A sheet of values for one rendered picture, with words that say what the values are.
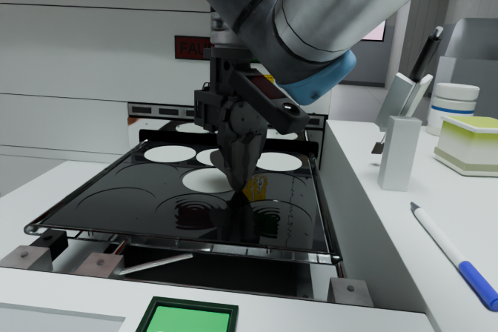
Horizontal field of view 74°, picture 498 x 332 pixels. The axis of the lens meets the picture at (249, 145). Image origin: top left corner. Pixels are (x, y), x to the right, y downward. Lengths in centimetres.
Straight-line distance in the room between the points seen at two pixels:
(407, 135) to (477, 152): 14
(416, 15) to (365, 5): 850
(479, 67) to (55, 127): 462
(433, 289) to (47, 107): 83
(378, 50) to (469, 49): 515
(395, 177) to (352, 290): 14
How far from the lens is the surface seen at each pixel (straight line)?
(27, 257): 41
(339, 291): 34
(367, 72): 988
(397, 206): 39
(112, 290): 26
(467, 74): 490
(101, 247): 50
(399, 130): 40
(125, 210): 48
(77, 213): 49
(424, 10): 877
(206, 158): 64
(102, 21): 81
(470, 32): 498
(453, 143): 53
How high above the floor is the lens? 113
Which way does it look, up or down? 18 degrees down
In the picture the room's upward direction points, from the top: 3 degrees clockwise
